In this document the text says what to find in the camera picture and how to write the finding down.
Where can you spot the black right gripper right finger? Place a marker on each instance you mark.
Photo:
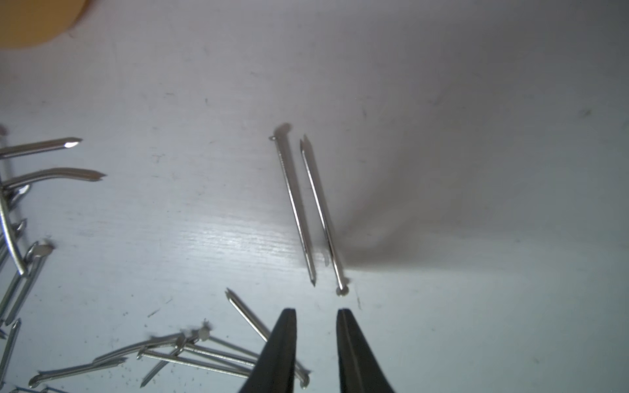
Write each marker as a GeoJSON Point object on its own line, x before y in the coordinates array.
{"type": "Point", "coordinates": [359, 371]}

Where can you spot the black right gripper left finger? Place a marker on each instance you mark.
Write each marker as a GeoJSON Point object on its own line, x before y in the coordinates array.
{"type": "Point", "coordinates": [275, 369]}

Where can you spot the steel nail pile left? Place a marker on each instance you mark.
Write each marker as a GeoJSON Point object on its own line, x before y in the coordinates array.
{"type": "Point", "coordinates": [29, 262]}

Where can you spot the steel nail long diagonal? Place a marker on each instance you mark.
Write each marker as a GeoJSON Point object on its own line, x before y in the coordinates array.
{"type": "Point", "coordinates": [154, 342]}

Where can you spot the yellow plastic storage box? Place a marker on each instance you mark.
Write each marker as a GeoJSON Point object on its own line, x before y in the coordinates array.
{"type": "Point", "coordinates": [28, 23]}

